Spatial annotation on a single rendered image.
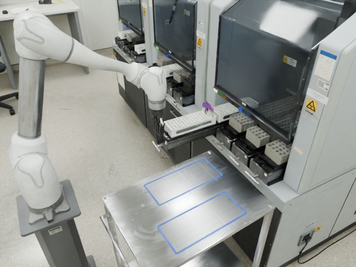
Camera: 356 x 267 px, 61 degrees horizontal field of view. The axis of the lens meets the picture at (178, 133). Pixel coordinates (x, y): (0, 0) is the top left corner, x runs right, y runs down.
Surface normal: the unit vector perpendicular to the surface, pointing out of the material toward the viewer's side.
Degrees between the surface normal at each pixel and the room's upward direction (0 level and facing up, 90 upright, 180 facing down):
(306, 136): 90
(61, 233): 90
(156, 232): 0
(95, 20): 90
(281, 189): 0
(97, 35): 90
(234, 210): 0
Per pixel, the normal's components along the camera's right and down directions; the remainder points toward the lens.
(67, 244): 0.47, 0.51
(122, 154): -0.01, -0.81
